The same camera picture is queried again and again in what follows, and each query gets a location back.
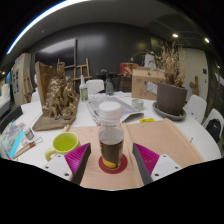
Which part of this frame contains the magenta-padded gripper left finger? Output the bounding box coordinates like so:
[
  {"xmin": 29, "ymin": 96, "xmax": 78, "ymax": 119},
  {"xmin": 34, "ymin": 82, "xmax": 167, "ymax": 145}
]
[{"xmin": 42, "ymin": 142, "xmax": 92, "ymax": 185}]

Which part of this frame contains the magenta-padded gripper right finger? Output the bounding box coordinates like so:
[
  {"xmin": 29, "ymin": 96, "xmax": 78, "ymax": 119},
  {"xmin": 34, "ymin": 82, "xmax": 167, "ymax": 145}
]
[{"xmin": 131, "ymin": 142, "xmax": 182, "ymax": 186}]

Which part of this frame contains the white-capped dark drink bottle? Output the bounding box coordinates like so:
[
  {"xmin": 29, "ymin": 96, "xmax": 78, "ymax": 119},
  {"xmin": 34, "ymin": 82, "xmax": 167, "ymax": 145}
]
[{"xmin": 97, "ymin": 100, "xmax": 125, "ymax": 171}]

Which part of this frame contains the lime green mug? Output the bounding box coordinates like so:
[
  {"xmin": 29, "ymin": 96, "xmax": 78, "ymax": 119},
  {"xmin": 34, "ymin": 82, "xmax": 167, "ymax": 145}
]
[{"xmin": 44, "ymin": 131, "xmax": 81, "ymax": 163}]

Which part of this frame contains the flat round red coaster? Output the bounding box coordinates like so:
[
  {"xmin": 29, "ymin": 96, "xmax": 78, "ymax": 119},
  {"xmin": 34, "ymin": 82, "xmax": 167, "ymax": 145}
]
[{"xmin": 98, "ymin": 153, "xmax": 129, "ymax": 175}]

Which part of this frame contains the light wooden drawing board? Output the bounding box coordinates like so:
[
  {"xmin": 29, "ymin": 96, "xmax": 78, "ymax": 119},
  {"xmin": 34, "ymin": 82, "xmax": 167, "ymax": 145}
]
[{"xmin": 61, "ymin": 118, "xmax": 205, "ymax": 190}]

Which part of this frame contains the small yellow tag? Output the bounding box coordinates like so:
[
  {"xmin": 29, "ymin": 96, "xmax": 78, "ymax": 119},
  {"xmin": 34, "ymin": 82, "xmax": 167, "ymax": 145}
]
[{"xmin": 139, "ymin": 117, "xmax": 156, "ymax": 124}]

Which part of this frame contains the grey printed newspaper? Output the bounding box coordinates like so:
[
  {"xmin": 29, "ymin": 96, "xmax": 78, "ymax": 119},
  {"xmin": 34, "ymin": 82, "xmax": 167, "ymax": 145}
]
[{"xmin": 85, "ymin": 94, "xmax": 145, "ymax": 126}]

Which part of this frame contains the small paint jar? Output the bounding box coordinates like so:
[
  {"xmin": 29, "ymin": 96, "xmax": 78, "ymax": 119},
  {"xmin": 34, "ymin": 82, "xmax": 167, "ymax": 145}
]
[{"xmin": 23, "ymin": 126, "xmax": 35, "ymax": 141}]

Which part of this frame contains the small white cup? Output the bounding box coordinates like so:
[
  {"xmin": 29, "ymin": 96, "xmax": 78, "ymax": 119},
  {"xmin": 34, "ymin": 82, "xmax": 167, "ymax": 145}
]
[{"xmin": 131, "ymin": 98, "xmax": 145, "ymax": 111}]

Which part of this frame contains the golden brown figure sculpture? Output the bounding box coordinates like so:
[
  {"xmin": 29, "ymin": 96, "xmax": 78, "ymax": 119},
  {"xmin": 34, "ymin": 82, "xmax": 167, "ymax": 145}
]
[{"xmin": 32, "ymin": 60, "xmax": 81, "ymax": 132}]

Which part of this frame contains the grey pot with dried plant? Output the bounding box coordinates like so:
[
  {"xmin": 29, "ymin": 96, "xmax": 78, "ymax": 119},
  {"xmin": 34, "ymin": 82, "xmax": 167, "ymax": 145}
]
[{"xmin": 155, "ymin": 41, "xmax": 188, "ymax": 117}]

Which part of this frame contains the white spray bottle green label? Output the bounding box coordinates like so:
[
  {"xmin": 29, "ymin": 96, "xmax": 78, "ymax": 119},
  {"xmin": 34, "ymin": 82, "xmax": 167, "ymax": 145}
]
[{"xmin": 79, "ymin": 74, "xmax": 89, "ymax": 103}]

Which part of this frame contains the iridescent holographic sheet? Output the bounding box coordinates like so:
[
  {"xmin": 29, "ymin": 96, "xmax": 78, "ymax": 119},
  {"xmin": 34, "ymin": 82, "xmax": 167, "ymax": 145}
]
[{"xmin": 0, "ymin": 120, "xmax": 27, "ymax": 160}]

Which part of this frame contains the white chair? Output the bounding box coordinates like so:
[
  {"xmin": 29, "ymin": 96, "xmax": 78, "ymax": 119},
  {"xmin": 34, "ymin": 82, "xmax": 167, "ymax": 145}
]
[
  {"xmin": 183, "ymin": 94, "xmax": 208, "ymax": 124},
  {"xmin": 202, "ymin": 108, "xmax": 224, "ymax": 144},
  {"xmin": 85, "ymin": 78, "xmax": 105, "ymax": 95},
  {"xmin": 30, "ymin": 91, "xmax": 41, "ymax": 103}
]

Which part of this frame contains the brown cardboard box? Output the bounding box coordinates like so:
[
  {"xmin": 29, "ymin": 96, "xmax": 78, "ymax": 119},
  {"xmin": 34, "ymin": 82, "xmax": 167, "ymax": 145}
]
[{"xmin": 130, "ymin": 67, "xmax": 167, "ymax": 102}]

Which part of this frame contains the black backpack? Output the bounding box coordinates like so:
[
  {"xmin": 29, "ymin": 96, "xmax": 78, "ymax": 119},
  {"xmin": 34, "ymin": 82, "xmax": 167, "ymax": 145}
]
[{"xmin": 205, "ymin": 118, "xmax": 222, "ymax": 135}]

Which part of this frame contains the dark brown box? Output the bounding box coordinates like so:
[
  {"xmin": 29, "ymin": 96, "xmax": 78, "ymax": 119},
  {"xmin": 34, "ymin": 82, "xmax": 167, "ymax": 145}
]
[{"xmin": 116, "ymin": 74, "xmax": 133, "ymax": 93}]

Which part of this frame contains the black foam block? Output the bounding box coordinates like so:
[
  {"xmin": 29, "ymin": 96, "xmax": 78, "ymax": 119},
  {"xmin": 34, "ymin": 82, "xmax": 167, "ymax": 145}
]
[{"xmin": 0, "ymin": 104, "xmax": 24, "ymax": 133}]

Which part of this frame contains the wooden cross-shaped figure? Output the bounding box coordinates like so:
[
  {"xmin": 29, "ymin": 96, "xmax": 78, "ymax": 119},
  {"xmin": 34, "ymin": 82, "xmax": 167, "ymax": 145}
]
[{"xmin": 189, "ymin": 75, "xmax": 200, "ymax": 97}]

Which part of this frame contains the wooden easel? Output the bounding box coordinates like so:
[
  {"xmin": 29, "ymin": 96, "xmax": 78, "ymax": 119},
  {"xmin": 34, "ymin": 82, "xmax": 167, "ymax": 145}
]
[
  {"xmin": 56, "ymin": 58, "xmax": 93, "ymax": 83},
  {"xmin": 22, "ymin": 68, "xmax": 34, "ymax": 104}
]

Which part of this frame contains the red box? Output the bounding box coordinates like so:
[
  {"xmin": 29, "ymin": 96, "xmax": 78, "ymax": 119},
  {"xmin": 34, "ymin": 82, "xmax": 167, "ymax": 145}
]
[{"xmin": 119, "ymin": 62, "xmax": 138, "ymax": 77}]

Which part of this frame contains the white plaster piece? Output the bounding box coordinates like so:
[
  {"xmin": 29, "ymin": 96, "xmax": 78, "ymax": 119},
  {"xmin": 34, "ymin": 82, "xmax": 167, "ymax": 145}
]
[{"xmin": 144, "ymin": 53, "xmax": 157, "ymax": 70}]

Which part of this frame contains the white cabinet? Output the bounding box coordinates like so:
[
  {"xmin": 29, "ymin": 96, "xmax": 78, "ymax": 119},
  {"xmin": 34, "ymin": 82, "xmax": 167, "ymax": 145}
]
[{"xmin": 11, "ymin": 52, "xmax": 33, "ymax": 106}]

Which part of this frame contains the bright ceiling light panel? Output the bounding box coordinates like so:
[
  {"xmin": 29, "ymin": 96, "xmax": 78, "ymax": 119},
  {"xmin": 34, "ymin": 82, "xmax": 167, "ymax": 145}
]
[{"xmin": 5, "ymin": 0, "xmax": 81, "ymax": 56}]

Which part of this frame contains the wooden-handled brush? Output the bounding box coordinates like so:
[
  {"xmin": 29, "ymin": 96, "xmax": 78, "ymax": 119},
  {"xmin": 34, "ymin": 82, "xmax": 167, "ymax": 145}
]
[{"xmin": 13, "ymin": 136, "xmax": 44, "ymax": 159}]

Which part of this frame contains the black wall screen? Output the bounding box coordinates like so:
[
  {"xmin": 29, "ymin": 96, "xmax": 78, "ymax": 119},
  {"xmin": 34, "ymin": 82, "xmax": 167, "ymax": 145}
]
[{"xmin": 34, "ymin": 37, "xmax": 78, "ymax": 71}]

